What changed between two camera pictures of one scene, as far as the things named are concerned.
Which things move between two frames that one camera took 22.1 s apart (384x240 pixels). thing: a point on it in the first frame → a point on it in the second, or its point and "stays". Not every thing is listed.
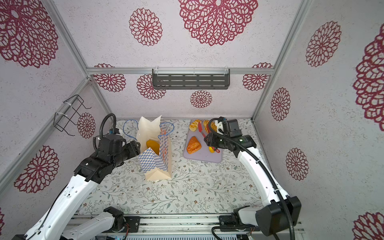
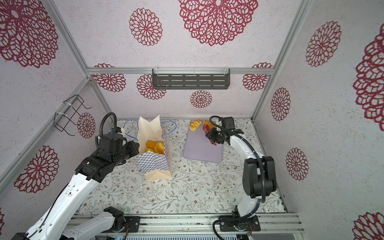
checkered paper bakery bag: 155,166 stays
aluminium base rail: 173,225 stays
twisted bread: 213,125 → 159,148
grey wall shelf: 190,78 stays
